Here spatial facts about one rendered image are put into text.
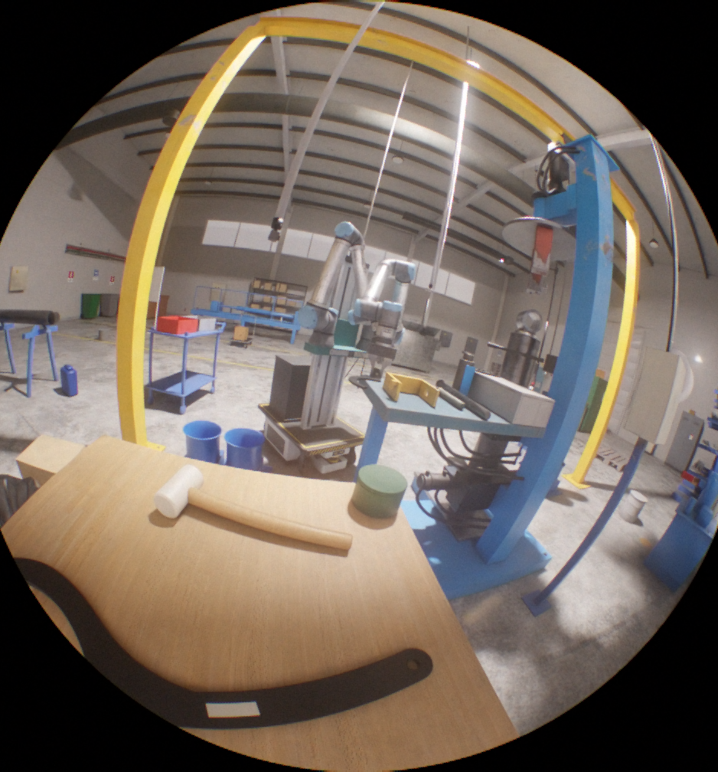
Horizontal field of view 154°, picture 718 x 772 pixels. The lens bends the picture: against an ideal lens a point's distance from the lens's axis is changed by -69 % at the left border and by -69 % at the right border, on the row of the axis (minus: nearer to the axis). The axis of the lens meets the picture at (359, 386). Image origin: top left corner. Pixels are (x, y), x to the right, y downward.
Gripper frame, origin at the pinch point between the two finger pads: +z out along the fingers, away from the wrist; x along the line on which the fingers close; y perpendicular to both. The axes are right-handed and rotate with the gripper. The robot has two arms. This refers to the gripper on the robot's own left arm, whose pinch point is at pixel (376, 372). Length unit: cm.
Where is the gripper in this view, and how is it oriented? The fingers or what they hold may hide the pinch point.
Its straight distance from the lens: 126.1
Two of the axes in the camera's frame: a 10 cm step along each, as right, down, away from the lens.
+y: -0.6, 2.3, -9.7
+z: -2.2, 9.5, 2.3
